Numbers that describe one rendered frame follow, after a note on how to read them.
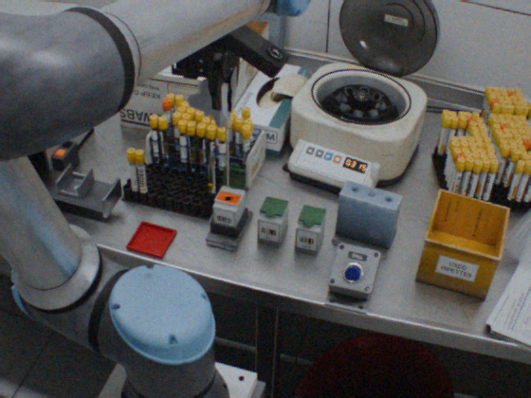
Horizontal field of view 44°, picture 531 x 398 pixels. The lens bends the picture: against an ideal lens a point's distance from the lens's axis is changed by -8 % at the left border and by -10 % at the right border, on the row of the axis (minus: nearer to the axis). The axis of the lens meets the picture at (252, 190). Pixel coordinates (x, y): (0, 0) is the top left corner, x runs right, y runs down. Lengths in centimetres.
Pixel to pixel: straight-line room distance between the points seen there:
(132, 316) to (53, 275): 10
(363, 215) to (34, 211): 63
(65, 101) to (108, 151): 95
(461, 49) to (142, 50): 110
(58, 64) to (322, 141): 90
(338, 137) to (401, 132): 12
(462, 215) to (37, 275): 75
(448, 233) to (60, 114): 90
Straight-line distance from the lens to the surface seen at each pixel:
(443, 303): 116
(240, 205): 119
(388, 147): 129
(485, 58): 158
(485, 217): 123
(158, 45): 57
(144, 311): 79
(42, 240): 74
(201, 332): 79
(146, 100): 143
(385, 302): 114
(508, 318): 115
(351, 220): 119
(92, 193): 128
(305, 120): 132
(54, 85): 48
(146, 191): 128
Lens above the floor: 173
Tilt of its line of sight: 41 degrees down
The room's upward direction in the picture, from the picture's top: 1 degrees clockwise
